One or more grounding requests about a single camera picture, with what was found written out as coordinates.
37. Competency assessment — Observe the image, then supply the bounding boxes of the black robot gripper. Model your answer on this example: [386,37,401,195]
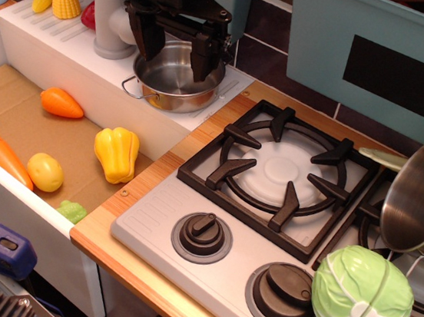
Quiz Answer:
[126,0,233,83]

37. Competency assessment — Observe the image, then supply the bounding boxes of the small steel pot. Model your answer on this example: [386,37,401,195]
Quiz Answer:
[121,41,226,114]

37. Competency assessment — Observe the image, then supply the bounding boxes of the black stove grate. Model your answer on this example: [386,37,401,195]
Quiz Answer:
[306,159,424,317]
[177,101,379,265]

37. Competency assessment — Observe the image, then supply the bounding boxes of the grey toy stove top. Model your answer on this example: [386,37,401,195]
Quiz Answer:
[99,89,424,317]

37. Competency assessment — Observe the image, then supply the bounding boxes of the left black stove knob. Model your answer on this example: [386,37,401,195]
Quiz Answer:
[178,213,226,256]

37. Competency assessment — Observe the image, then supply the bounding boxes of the black stove knob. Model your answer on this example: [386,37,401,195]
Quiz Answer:
[246,263,315,317]
[178,213,226,256]

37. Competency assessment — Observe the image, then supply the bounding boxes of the right black stove grate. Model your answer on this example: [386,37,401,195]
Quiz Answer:
[306,159,424,317]

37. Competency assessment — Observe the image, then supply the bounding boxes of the middle black stove knob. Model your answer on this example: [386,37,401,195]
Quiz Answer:
[246,263,315,317]

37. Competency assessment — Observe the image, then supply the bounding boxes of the grey toy faucet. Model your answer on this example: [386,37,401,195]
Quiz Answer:
[94,0,136,60]

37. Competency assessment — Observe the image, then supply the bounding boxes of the red toy pepper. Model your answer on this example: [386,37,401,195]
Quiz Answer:
[81,1,96,30]

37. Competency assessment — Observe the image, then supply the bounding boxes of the large yellow toy corn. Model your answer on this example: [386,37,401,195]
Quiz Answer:
[51,0,81,20]

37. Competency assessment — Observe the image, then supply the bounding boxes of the yellow toy bell pepper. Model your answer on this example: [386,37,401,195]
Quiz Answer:
[94,127,140,184]

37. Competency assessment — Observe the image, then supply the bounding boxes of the white toy sink unit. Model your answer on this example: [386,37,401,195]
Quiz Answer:
[0,0,252,317]

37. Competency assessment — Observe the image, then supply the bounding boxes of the small orange toy carrot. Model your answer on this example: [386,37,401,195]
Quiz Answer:
[40,87,84,119]

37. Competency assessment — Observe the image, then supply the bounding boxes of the brown cardboard sheet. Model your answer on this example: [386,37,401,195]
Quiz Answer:
[0,63,164,222]

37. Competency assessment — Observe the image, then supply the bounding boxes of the yellow toy potato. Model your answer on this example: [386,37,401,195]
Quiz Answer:
[27,153,65,193]

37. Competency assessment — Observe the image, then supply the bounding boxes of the light green toy vegetable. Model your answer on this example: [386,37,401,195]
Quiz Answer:
[56,200,88,225]

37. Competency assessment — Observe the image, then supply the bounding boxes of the teal toy microwave cabinet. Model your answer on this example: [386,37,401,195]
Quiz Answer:
[287,0,424,143]

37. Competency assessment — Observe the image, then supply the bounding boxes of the green toy cabbage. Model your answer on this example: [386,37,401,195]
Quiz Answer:
[311,245,415,317]

